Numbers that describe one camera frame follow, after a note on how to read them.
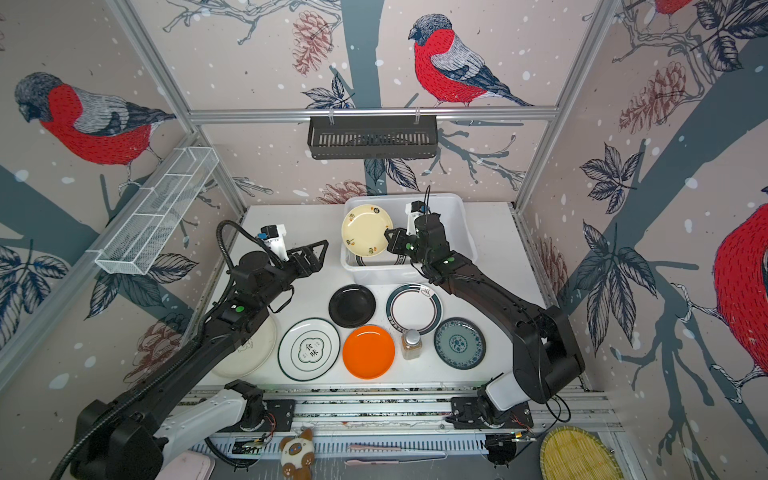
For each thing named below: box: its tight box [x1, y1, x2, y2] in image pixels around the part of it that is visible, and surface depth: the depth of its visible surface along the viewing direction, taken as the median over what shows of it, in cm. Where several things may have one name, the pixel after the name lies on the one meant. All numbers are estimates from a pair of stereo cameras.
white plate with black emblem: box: [277, 318, 341, 382], surface depth 86 cm
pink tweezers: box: [344, 444, 448, 465], surface depth 71 cm
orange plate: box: [342, 324, 396, 380], surface depth 86 cm
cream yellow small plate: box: [341, 204, 393, 257], surface depth 84 cm
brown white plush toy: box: [280, 428, 315, 480], surface depth 67 cm
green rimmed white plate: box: [386, 283, 443, 334], surface depth 95 cm
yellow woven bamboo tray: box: [539, 425, 625, 480], surface depth 68 cm
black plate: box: [328, 284, 377, 329], surface depth 94 cm
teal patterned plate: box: [434, 317, 486, 370], surface depth 87 cm
